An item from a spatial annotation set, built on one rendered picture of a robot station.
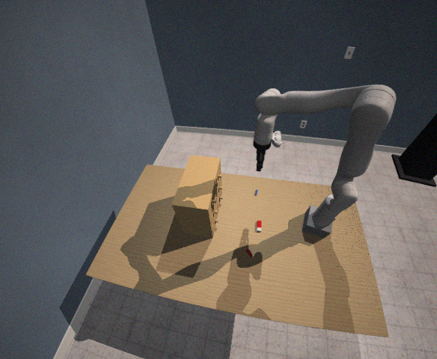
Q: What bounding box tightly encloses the small wooden chest of drawers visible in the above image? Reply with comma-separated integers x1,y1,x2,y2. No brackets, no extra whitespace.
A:
172,156,221,238

